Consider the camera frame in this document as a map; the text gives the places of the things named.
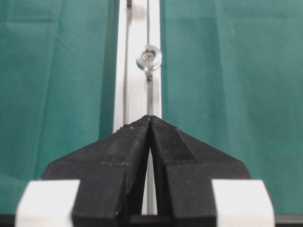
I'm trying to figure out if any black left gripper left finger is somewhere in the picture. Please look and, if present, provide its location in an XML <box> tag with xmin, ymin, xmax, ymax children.
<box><xmin>42</xmin><ymin>115</ymin><xmax>151</xmax><ymax>222</ymax></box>

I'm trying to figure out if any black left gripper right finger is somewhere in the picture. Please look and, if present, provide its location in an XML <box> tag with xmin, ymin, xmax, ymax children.
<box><xmin>150</xmin><ymin>116</ymin><xmax>251</xmax><ymax>218</ymax></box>

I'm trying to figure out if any near silver pulley shaft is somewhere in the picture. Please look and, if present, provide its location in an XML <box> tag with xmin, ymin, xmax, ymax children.
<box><xmin>136</xmin><ymin>45</ymin><xmax>162</xmax><ymax>81</ymax></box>

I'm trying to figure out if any green table cloth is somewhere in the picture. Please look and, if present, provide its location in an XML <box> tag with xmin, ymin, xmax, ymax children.
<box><xmin>0</xmin><ymin>0</ymin><xmax>303</xmax><ymax>214</ymax></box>

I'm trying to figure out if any silver aluminium extrusion rail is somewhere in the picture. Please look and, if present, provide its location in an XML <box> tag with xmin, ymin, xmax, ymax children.
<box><xmin>113</xmin><ymin>0</ymin><xmax>162</xmax><ymax>215</ymax></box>

